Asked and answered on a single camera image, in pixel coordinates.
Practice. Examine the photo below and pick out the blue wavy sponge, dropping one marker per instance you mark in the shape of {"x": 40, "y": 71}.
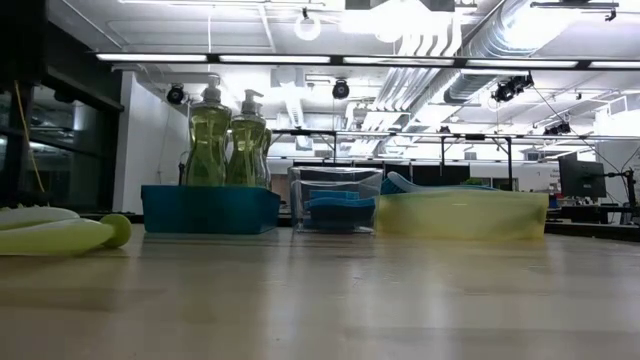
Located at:
{"x": 340, "y": 203}
{"x": 335, "y": 194}

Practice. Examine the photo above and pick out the small black ceiling lights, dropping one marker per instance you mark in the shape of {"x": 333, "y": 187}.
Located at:
{"x": 557, "y": 129}

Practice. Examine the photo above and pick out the black computer monitor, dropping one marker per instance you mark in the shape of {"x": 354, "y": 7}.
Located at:
{"x": 582, "y": 175}

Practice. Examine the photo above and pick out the green background plant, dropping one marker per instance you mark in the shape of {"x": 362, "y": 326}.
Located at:
{"x": 472, "y": 183}

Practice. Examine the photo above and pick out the yellow translucent bin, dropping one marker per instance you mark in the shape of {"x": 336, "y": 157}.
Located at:
{"x": 460, "y": 220}

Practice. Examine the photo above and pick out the black background table frame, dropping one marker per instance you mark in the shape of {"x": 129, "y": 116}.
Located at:
{"x": 475, "y": 136}

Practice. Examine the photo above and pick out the black round ceiling device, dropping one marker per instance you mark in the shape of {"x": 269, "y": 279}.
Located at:
{"x": 341, "y": 90}
{"x": 176, "y": 95}

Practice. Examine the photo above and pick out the overhead light strip bar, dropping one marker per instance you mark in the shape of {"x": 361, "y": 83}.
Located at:
{"x": 400, "y": 61}

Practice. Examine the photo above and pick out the black ceiling light cluster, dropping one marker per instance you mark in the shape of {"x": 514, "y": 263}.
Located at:
{"x": 510, "y": 90}

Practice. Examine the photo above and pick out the silver ventilation duct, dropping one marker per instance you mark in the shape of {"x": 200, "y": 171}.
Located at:
{"x": 475, "y": 85}

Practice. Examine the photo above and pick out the clear plastic bin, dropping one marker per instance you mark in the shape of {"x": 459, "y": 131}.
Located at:
{"x": 335, "y": 177}

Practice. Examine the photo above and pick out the blue plastic bin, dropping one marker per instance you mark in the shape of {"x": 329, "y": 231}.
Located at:
{"x": 210, "y": 210}

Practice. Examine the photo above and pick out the blue dish brush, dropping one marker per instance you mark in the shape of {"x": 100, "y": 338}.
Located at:
{"x": 400, "y": 182}

